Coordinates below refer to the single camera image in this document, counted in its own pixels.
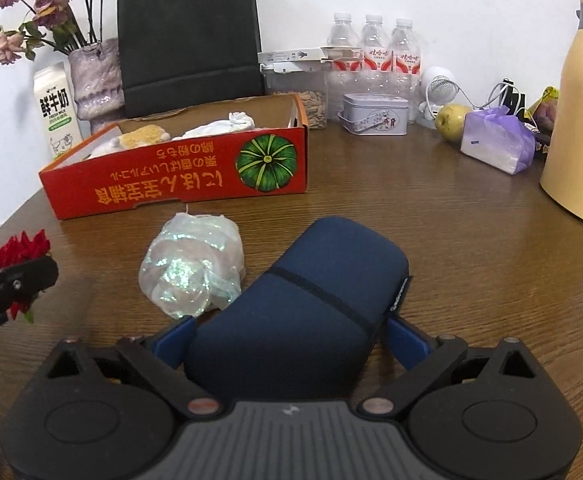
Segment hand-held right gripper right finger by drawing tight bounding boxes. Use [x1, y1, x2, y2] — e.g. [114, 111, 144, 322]
[359, 318, 542, 418]

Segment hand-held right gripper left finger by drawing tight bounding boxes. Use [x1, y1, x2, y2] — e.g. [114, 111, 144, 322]
[44, 316, 222, 418]

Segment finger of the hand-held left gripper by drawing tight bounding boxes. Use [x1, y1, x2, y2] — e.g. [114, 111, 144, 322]
[0, 257, 60, 314]

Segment red rose flower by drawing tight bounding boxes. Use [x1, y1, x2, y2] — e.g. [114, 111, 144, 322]
[0, 230, 52, 323]

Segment navy blue case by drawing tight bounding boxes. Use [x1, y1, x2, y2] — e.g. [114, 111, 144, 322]
[186, 216, 415, 403]

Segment red cardboard box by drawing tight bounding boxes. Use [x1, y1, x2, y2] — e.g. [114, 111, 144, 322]
[38, 92, 309, 221]

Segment orange white plush toy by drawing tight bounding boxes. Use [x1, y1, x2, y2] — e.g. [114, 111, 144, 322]
[87, 126, 172, 161]

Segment white sock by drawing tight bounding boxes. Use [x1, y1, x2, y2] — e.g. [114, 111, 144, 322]
[171, 111, 257, 140]

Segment iridescent plastic bag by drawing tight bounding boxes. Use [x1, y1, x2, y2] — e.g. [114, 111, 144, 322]
[138, 211, 247, 319]

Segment white green milk carton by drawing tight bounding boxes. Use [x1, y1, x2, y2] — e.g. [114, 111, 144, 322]
[34, 61, 83, 161]

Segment purple white vase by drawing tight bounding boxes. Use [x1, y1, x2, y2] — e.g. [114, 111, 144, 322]
[68, 37, 124, 121]

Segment purple tissue pack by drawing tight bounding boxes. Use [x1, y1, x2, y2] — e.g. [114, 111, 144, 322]
[460, 106, 536, 175]

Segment green yellow apple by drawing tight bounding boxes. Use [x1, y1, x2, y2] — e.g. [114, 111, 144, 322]
[434, 103, 473, 142]

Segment small printed tin box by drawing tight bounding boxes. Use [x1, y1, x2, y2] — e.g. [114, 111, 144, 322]
[339, 93, 409, 137]

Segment small white fan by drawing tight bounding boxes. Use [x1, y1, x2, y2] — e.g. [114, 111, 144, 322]
[416, 66, 459, 129]

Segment clear seed container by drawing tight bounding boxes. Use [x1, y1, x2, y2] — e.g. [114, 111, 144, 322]
[258, 46, 365, 130]

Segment black clip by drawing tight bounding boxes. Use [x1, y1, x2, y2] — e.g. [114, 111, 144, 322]
[501, 79, 527, 121]

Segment yellow thermos jug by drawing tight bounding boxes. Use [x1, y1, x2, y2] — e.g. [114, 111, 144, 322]
[540, 0, 583, 231]

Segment yellow snack packet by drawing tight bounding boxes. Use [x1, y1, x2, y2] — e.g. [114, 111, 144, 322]
[524, 86, 562, 153]

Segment black paper bag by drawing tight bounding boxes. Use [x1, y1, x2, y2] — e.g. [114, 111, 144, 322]
[116, 0, 264, 118]

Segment white cable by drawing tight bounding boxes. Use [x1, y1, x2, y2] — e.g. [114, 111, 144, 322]
[459, 82, 511, 112]

